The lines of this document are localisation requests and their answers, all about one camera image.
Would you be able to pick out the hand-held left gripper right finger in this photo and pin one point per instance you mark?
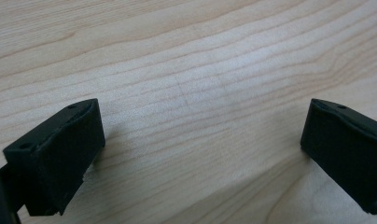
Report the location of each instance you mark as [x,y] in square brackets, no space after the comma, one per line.
[348,152]

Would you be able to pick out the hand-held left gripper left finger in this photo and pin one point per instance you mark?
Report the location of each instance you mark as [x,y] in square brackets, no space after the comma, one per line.
[57,155]

